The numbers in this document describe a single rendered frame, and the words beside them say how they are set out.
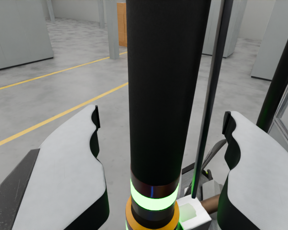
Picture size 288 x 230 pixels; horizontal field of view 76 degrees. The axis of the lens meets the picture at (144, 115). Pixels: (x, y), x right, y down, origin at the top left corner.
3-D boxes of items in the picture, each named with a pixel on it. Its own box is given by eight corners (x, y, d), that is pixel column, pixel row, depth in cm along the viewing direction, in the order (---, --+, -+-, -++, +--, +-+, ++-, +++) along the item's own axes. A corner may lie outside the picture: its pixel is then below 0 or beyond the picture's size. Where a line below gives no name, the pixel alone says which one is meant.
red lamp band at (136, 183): (165, 154, 15) (166, 142, 14) (189, 188, 12) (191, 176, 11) (124, 165, 14) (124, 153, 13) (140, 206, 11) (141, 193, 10)
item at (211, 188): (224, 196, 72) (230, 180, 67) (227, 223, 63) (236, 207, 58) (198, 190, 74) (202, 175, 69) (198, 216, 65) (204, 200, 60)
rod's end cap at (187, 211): (186, 209, 19) (189, 197, 18) (197, 227, 18) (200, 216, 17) (169, 216, 19) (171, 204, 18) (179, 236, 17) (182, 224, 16)
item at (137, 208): (162, 176, 16) (163, 166, 15) (183, 211, 13) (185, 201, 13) (125, 188, 15) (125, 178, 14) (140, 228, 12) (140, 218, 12)
